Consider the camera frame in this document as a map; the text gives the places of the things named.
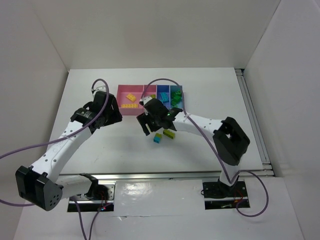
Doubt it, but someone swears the long yellow lego brick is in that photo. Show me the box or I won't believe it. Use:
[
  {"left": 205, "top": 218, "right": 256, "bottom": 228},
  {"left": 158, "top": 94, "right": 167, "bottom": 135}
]
[{"left": 121, "top": 103, "right": 139, "bottom": 109}]

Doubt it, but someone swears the turquoise arch lego brick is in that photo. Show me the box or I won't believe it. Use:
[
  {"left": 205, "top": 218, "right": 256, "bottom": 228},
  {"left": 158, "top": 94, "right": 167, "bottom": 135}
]
[{"left": 160, "top": 92, "right": 169, "bottom": 100}]

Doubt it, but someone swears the yellow curved lego brick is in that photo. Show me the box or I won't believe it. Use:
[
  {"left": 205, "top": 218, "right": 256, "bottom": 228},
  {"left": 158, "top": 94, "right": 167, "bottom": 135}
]
[{"left": 125, "top": 93, "right": 137, "bottom": 103}]

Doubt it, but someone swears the dark green lego plate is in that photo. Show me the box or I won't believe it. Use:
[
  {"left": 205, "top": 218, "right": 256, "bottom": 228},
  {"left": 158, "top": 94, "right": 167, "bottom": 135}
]
[{"left": 171, "top": 96, "right": 182, "bottom": 106}]

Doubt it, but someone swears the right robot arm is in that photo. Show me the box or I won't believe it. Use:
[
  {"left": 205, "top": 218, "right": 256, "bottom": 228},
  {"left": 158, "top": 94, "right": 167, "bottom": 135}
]
[{"left": 137, "top": 96, "right": 250, "bottom": 199}]

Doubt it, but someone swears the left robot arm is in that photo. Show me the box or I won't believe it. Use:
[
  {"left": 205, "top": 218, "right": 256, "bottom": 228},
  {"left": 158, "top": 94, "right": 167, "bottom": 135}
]
[{"left": 15, "top": 90, "right": 122, "bottom": 211}]

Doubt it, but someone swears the blue purple container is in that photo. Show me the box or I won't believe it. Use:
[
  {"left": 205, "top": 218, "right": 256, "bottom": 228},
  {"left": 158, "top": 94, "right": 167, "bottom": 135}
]
[{"left": 156, "top": 84, "right": 172, "bottom": 110}]

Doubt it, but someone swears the turquoise yellow stacked lego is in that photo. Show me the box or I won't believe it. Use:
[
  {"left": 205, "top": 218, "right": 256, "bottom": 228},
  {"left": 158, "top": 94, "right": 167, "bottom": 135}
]
[{"left": 153, "top": 133, "right": 162, "bottom": 144}]

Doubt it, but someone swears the large pink container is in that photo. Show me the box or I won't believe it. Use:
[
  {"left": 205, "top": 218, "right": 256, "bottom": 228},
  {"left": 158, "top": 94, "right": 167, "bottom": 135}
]
[{"left": 116, "top": 84, "right": 144, "bottom": 116}]

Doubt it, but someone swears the narrow pink container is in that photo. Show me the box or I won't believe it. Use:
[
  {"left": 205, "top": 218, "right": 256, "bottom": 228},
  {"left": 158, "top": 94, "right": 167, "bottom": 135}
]
[{"left": 140, "top": 84, "right": 157, "bottom": 105}]

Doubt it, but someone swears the lime long lego brick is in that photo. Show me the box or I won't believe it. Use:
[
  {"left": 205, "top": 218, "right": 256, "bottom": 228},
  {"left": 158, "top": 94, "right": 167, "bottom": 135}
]
[{"left": 163, "top": 129, "right": 176, "bottom": 140}]

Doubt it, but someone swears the light blue container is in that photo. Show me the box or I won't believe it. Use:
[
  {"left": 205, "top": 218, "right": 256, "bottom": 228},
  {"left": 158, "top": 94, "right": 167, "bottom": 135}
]
[{"left": 169, "top": 85, "right": 184, "bottom": 109}]

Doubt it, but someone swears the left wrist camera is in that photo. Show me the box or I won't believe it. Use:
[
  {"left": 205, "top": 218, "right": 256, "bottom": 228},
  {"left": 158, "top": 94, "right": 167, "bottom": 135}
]
[{"left": 91, "top": 85, "right": 106, "bottom": 95}]

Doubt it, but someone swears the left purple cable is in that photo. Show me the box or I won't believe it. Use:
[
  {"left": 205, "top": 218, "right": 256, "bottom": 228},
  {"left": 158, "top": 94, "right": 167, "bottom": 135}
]
[{"left": 0, "top": 78, "right": 111, "bottom": 240}]

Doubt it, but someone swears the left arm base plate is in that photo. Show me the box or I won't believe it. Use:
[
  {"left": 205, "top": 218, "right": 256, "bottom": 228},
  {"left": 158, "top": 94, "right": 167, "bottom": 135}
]
[{"left": 74, "top": 181, "right": 116, "bottom": 213}]

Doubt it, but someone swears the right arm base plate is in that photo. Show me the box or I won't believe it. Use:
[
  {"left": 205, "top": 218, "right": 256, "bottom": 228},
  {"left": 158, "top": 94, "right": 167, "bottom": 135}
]
[{"left": 200, "top": 181, "right": 250, "bottom": 210}]

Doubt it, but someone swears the aluminium rail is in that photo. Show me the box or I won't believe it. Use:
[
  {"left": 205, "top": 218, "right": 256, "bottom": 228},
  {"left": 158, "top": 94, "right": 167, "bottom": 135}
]
[{"left": 53, "top": 169, "right": 275, "bottom": 183}]

